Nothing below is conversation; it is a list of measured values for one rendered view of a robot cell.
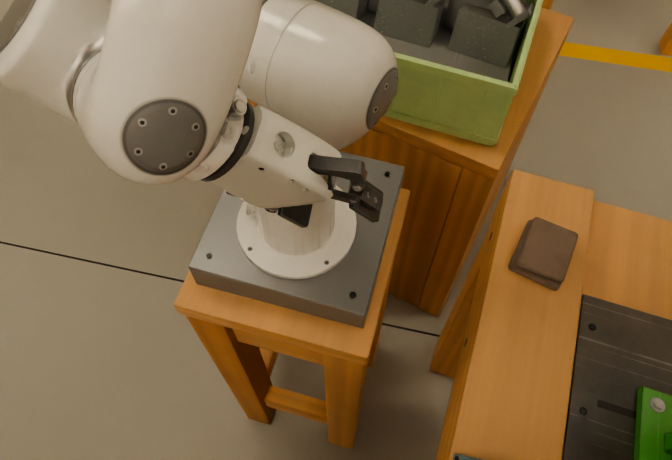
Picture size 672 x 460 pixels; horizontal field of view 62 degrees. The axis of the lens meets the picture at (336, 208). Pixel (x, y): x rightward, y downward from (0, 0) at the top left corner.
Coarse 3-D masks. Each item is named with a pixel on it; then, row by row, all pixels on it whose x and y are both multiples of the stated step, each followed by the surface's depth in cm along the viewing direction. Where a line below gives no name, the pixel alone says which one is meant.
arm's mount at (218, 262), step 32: (224, 192) 92; (384, 192) 93; (224, 224) 89; (384, 224) 90; (192, 256) 86; (224, 256) 86; (352, 256) 87; (224, 288) 89; (256, 288) 85; (288, 288) 84; (320, 288) 84; (352, 288) 84; (352, 320) 85
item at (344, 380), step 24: (216, 336) 99; (240, 336) 100; (216, 360) 114; (240, 360) 109; (264, 360) 146; (312, 360) 100; (336, 360) 91; (240, 384) 126; (264, 384) 137; (336, 384) 103; (360, 384) 99; (264, 408) 145; (288, 408) 141; (312, 408) 140; (336, 408) 120; (360, 408) 138; (336, 432) 142
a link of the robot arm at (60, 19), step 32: (32, 0) 33; (64, 0) 32; (96, 0) 34; (0, 32) 35; (32, 32) 32; (64, 32) 32; (96, 32) 34; (0, 64) 33; (32, 64) 32; (64, 64) 33; (32, 96) 35; (64, 96) 34
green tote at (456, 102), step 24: (528, 0) 129; (528, 24) 116; (528, 48) 104; (408, 72) 105; (432, 72) 103; (456, 72) 101; (408, 96) 111; (432, 96) 108; (456, 96) 106; (480, 96) 104; (504, 96) 102; (408, 120) 116; (432, 120) 113; (456, 120) 111; (480, 120) 109
